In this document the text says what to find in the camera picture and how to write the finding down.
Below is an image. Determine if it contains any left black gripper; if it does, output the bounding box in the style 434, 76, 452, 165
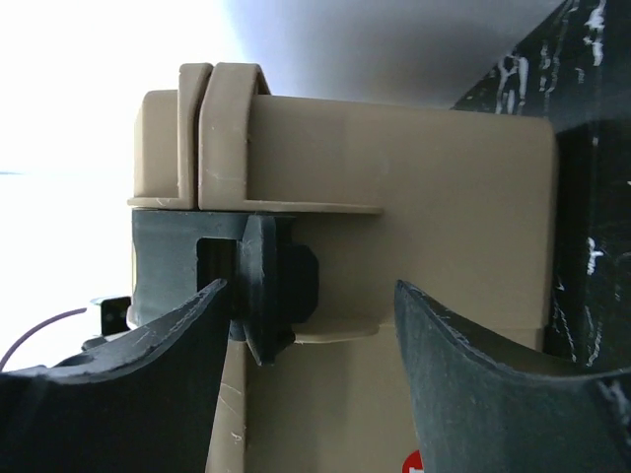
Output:
81, 296, 131, 351

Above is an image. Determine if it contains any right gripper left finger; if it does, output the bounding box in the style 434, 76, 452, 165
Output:
1, 280, 228, 472

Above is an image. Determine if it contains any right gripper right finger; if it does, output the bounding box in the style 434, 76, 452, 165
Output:
394, 281, 630, 472

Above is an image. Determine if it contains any tan plastic tool box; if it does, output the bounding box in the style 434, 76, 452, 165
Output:
128, 63, 557, 472

